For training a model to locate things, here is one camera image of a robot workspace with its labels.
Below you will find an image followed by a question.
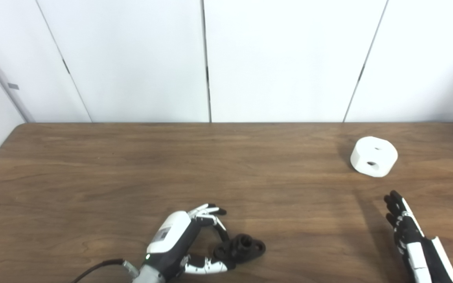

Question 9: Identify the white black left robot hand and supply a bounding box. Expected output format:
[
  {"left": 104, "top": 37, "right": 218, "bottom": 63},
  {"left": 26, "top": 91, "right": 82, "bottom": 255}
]
[{"left": 146, "top": 203, "right": 237, "bottom": 281}]

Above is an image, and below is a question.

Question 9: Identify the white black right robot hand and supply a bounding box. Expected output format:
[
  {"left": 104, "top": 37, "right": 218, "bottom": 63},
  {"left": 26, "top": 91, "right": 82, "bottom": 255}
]
[{"left": 384, "top": 191, "right": 453, "bottom": 283}]

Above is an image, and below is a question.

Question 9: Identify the black flanged holder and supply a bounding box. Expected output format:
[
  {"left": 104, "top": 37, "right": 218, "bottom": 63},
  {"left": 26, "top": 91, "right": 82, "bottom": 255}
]
[{"left": 213, "top": 234, "right": 266, "bottom": 265}]

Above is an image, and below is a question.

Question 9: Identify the round white cylinder piece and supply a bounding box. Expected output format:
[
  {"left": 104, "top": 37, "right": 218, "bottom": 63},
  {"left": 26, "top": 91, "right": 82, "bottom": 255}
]
[{"left": 350, "top": 136, "right": 398, "bottom": 178}]

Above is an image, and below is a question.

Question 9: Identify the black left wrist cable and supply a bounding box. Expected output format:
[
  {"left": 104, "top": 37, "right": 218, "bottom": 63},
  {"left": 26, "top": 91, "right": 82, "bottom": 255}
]
[{"left": 69, "top": 259, "right": 138, "bottom": 283}]

